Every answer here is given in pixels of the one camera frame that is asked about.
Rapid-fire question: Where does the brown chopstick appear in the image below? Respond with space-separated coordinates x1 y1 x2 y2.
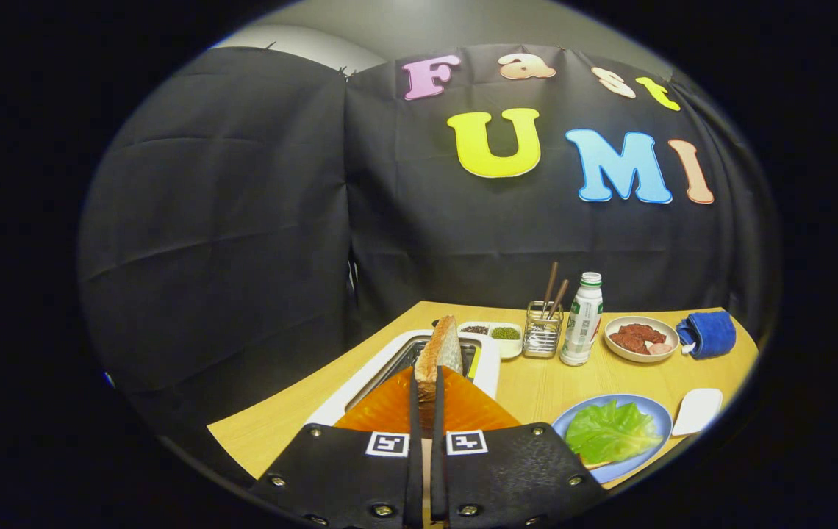
548 278 570 320
541 262 559 318

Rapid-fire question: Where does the white compartment condiment dish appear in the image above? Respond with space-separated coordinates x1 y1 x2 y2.
457 321 524 360

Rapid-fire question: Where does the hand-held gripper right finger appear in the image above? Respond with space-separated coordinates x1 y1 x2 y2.
430 366 607 529

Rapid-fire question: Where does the white toaster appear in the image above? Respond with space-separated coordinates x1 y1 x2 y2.
307 329 501 428

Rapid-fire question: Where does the white bottle green cap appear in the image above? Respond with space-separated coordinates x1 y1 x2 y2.
559 272 604 367

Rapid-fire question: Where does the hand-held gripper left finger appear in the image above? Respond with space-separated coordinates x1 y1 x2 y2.
250 367 426 529

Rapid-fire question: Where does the green lettuce leaf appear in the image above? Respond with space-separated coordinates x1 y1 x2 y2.
565 399 664 466

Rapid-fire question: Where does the black backdrop cloth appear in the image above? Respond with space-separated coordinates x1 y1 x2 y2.
77 43 780 478

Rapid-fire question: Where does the folded blue towel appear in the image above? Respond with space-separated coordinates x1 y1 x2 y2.
676 310 737 360

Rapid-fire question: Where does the wire chopstick holder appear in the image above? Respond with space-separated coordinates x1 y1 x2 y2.
523 301 565 359

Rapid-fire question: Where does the round cream plate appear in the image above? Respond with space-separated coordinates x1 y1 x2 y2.
604 316 681 364

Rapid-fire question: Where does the dark red meat piece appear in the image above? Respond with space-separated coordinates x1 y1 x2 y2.
609 331 648 354
619 323 667 344

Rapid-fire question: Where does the round blue plate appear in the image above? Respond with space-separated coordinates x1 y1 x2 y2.
551 394 674 484

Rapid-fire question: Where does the thick brown crust bread slice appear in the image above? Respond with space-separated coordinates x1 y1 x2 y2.
414 315 464 403

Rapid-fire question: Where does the square white plate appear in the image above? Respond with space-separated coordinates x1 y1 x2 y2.
671 388 724 437

